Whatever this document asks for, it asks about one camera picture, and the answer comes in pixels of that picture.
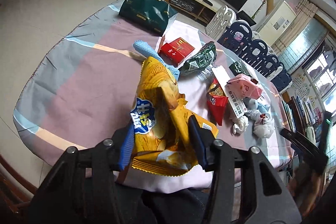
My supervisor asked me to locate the yellow chip bag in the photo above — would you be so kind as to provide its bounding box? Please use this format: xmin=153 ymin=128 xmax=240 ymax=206
xmin=130 ymin=56 xmax=219 ymax=177

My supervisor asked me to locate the white tissue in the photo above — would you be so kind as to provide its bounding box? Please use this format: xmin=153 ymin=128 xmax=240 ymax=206
xmin=232 ymin=116 xmax=249 ymax=135

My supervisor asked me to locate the red snack bag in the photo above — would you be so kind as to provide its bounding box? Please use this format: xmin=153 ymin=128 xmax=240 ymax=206
xmin=206 ymin=78 xmax=228 ymax=126

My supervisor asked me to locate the pink plastic bag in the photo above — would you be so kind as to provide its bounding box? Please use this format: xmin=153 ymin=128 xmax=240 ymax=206
xmin=227 ymin=73 xmax=263 ymax=100

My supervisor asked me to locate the light blue cleaning cloth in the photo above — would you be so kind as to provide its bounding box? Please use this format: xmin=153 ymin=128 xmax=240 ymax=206
xmin=133 ymin=40 xmax=180 ymax=80

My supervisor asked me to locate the white blue medicine box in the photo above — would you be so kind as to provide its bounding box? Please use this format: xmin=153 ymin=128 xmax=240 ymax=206
xmin=211 ymin=65 xmax=247 ymax=118

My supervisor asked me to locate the clear blue plastic wrapper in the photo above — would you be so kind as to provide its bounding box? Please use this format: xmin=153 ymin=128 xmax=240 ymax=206
xmin=243 ymin=97 xmax=270 ymax=121

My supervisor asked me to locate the stack of books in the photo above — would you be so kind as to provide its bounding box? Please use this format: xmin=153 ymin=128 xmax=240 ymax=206
xmin=282 ymin=93 xmax=323 ymax=137

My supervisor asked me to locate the grey plastic bag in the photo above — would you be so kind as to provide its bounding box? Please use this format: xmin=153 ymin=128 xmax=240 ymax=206
xmin=253 ymin=113 xmax=275 ymax=139

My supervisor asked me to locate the striped pastel tablecloth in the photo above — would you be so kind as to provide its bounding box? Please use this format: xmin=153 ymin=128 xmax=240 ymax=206
xmin=12 ymin=0 xmax=295 ymax=195

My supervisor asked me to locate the green snack bag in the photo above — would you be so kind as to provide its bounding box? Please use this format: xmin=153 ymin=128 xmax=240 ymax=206
xmin=179 ymin=41 xmax=217 ymax=76
xmin=229 ymin=60 xmax=251 ymax=77

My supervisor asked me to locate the red cigarette box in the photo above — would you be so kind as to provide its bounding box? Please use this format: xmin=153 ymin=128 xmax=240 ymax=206
xmin=159 ymin=38 xmax=195 ymax=67

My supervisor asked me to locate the navy white baby fence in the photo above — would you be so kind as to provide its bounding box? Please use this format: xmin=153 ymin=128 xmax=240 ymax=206
xmin=205 ymin=6 xmax=292 ymax=93

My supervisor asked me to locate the white standing air conditioner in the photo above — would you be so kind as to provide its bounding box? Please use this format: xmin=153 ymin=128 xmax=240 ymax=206
xmin=257 ymin=1 xmax=296 ymax=47

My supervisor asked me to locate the dark green gift bag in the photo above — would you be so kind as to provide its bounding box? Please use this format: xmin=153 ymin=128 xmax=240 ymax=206
xmin=119 ymin=0 xmax=178 ymax=36

